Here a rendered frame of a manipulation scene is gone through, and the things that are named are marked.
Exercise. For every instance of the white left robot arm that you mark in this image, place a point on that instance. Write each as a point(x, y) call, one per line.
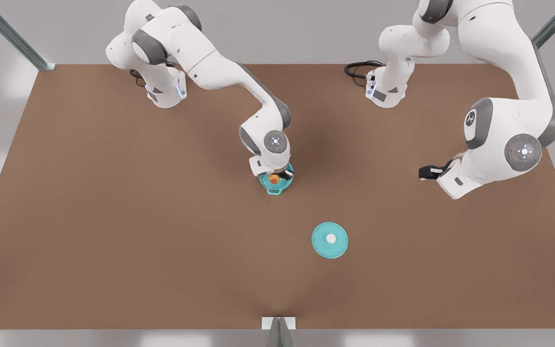
point(494, 43)

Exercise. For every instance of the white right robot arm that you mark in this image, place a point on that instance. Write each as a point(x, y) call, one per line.
point(210, 67)

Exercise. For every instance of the teal lid with white knob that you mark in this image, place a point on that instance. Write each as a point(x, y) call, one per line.
point(335, 246)

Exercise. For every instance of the teal pot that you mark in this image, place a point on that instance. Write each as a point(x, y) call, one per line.
point(276, 188)

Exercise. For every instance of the orange potato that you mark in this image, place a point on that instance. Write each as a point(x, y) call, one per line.
point(273, 179)

